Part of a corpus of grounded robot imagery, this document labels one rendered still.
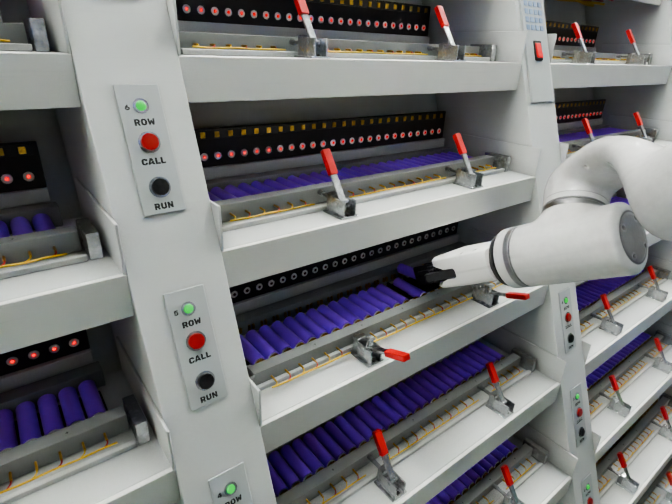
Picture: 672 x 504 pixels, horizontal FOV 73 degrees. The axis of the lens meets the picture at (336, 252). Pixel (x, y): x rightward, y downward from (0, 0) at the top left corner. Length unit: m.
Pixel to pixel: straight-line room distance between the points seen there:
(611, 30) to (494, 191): 0.90
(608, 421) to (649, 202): 0.84
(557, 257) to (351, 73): 0.34
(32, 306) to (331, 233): 0.32
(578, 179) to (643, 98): 0.96
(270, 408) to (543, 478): 0.66
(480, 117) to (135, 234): 0.70
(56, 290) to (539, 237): 0.52
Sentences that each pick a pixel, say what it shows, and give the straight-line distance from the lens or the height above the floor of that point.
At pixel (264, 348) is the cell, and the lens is 0.62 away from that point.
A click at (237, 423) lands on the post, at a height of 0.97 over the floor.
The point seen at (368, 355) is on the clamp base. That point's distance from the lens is 0.62.
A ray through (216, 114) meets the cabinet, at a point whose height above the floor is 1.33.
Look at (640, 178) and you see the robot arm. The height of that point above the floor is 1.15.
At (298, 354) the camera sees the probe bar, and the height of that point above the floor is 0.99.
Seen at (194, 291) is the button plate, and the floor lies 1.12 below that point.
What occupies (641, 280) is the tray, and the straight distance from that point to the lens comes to 1.49.
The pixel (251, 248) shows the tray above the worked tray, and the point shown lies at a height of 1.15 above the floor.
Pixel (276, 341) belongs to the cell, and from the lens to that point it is 0.63.
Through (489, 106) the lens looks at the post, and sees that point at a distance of 0.95.
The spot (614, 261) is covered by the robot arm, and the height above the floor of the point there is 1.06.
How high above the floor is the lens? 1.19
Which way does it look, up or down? 8 degrees down
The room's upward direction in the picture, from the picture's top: 10 degrees counter-clockwise
